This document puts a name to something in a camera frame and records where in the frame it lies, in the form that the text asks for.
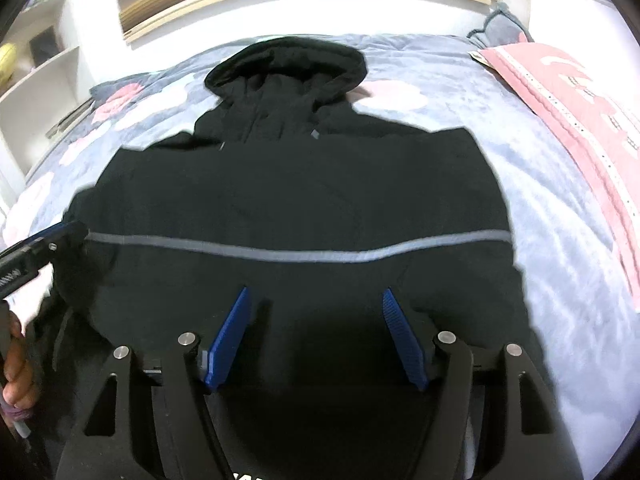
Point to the dark picture frame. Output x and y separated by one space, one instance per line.
44 46

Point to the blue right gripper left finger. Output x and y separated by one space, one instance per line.
222 351

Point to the grey floral quilt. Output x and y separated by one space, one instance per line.
574 284

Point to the yellow plush toy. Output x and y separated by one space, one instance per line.
8 55

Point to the white bookshelf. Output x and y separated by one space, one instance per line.
37 99

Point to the grey pillow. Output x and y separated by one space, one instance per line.
500 28

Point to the left hand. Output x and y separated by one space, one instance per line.
21 392

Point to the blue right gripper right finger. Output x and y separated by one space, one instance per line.
408 347

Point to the pink pillow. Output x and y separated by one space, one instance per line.
600 138

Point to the black hooded jacket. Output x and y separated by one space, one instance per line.
316 210

